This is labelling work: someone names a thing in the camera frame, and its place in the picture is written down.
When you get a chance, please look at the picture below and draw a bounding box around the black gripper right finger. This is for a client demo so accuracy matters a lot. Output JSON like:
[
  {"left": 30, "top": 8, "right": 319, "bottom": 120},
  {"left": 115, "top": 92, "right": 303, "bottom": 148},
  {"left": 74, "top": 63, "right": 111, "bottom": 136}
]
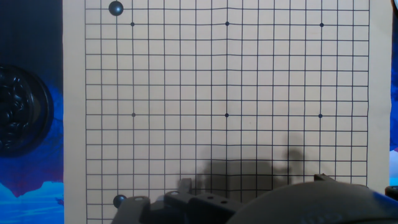
[{"left": 313, "top": 173, "right": 336, "bottom": 183}]

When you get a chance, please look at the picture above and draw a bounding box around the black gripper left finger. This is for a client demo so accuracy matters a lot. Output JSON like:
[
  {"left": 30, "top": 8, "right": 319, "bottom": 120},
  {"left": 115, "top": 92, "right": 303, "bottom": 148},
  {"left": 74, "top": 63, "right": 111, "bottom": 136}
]
[{"left": 111, "top": 178, "right": 243, "bottom": 224}]

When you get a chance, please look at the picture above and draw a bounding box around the tan go board mat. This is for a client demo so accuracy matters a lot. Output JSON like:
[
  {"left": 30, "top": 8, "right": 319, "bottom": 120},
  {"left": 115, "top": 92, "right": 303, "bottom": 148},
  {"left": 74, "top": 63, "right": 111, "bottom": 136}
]
[{"left": 62, "top": 0, "right": 393, "bottom": 224}]

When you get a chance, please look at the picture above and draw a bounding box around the black go stone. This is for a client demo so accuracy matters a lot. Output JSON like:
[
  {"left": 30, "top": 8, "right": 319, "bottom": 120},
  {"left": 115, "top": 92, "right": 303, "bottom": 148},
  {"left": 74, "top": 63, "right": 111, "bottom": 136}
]
[
  {"left": 108, "top": 0, "right": 124, "bottom": 17},
  {"left": 112, "top": 194, "right": 127, "bottom": 209}
]

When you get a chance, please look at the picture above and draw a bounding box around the blue landscape print mat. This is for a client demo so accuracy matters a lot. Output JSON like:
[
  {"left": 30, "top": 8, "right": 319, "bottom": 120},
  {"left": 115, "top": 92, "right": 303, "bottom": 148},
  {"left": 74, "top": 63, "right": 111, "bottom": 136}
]
[{"left": 0, "top": 0, "right": 398, "bottom": 224}]

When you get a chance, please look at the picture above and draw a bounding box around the black bowl of black stones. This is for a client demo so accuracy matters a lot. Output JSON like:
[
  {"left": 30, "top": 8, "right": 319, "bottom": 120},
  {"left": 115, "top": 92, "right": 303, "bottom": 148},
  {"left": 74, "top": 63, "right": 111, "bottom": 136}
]
[{"left": 0, "top": 63, "right": 55, "bottom": 158}]

